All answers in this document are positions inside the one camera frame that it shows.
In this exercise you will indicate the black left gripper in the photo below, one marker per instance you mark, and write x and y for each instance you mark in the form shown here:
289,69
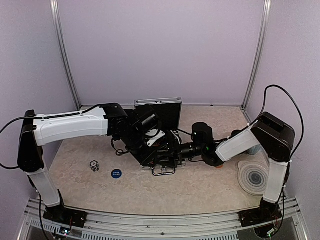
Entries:
146,158

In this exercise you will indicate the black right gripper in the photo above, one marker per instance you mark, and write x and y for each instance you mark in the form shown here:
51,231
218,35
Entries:
178,156

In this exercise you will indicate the aluminium poker chip case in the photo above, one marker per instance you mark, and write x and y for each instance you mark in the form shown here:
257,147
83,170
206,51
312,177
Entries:
164,139

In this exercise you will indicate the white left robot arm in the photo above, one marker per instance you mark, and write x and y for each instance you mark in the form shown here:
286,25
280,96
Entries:
42,129

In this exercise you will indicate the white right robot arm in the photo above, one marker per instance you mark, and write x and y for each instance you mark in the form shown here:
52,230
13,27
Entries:
272,134

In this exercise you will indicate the blue round button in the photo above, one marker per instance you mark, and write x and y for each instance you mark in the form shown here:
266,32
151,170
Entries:
116,174

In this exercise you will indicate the light blue mug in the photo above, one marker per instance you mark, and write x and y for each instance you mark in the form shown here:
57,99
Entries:
254,150

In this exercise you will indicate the black white chip stack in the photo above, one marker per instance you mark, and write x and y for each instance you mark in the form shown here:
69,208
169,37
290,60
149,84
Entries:
94,166

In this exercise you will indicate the grey striped plate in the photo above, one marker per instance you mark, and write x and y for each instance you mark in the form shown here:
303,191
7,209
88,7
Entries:
253,177

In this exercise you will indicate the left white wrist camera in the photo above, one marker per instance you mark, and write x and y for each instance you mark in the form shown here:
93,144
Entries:
152,136

